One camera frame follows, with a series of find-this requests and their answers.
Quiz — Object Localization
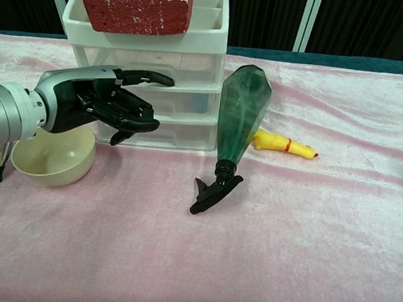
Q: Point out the cream plastic bowl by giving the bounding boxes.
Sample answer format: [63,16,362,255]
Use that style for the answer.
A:
[8,120,99,191]

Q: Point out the pink velvet table cloth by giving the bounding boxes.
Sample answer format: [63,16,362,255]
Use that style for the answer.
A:
[0,32,403,302]

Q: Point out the left robot hand black silver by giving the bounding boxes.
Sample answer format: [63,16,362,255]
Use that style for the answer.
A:
[29,59,177,151]

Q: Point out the yellow nozzle piece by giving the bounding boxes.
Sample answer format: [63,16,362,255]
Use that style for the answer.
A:
[250,128,322,161]

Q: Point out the red foam brick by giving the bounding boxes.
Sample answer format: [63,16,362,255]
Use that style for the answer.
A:
[78,0,197,41]

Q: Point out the green spray bottle black trigger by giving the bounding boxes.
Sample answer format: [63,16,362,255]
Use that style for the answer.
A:
[188,61,276,222]

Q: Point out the white plastic storage box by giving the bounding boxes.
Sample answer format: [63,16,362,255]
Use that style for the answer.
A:
[51,0,232,155]

